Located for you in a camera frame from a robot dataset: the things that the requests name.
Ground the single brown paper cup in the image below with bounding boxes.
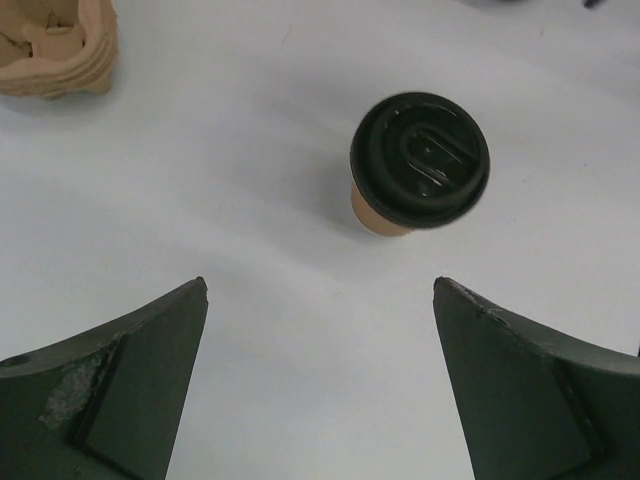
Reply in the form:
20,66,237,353
351,182,413,238

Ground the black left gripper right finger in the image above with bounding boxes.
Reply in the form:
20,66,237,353
433,277,639,479

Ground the brown pulp carrier stack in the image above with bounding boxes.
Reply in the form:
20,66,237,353
1,0,118,99

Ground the single black cup lid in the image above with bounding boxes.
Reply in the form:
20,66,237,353
349,92,491,231

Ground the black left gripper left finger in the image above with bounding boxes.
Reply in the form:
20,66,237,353
1,277,207,479

